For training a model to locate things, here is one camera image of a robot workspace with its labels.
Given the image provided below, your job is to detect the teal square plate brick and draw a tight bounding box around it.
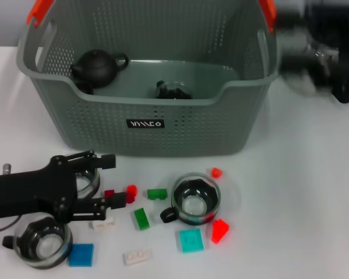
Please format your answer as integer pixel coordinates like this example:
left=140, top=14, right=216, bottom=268
left=179, top=228, right=206, bottom=254

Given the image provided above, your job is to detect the orange bin handle clip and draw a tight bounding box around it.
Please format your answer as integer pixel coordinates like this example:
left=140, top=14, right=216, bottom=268
left=258, top=0, right=277, bottom=34
left=27, top=0, right=55, bottom=27

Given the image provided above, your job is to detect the green long brick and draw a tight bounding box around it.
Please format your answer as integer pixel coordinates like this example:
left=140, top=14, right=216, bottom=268
left=133, top=208, right=151, bottom=232

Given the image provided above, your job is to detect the green notched brick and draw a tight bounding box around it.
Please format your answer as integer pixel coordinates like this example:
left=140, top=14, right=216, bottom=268
left=147, top=188, right=168, bottom=201

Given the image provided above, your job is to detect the dark red arch brick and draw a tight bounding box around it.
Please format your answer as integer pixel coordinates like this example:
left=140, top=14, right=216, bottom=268
left=104, top=188, right=136, bottom=204

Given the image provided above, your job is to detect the orange-red slope brick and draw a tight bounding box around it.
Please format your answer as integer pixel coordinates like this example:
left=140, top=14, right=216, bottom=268
left=211, top=218, right=230, bottom=245

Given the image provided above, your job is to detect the glass teacup black insert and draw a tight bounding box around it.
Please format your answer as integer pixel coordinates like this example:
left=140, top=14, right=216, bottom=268
left=155, top=80, right=194, bottom=100
left=2, top=216, right=74, bottom=270
left=54, top=152, right=101, bottom=201
left=159, top=172, right=222, bottom=227

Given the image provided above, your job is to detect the small black clay cup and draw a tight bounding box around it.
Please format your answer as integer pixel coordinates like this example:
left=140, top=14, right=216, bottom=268
left=74, top=80, right=94, bottom=95

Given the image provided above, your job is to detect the glass teapot black lid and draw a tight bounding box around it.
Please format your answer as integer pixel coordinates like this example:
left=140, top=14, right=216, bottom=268
left=282, top=17, right=349, bottom=104

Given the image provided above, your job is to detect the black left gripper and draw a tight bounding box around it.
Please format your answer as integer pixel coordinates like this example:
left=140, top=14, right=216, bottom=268
left=0, top=149, right=127, bottom=223

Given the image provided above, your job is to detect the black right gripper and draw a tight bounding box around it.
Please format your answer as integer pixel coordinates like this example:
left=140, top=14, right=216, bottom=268
left=279, top=52, right=338, bottom=88

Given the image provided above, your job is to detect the white flat plate brick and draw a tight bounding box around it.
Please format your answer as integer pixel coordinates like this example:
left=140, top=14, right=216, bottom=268
left=122, top=249, right=152, bottom=266

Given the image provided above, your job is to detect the black clay teapot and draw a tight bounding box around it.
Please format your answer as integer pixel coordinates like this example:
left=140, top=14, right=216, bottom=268
left=70, top=49, right=130, bottom=88

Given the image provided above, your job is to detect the grey perforated storage bin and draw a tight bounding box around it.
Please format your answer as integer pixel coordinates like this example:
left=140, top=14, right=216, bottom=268
left=16, top=0, right=280, bottom=158

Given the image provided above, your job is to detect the blue square plate brick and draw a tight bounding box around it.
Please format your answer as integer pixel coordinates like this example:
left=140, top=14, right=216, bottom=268
left=69, top=243, right=95, bottom=268

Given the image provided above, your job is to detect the white long brick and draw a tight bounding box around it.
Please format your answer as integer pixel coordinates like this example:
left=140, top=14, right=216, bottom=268
left=89, top=219, right=117, bottom=232

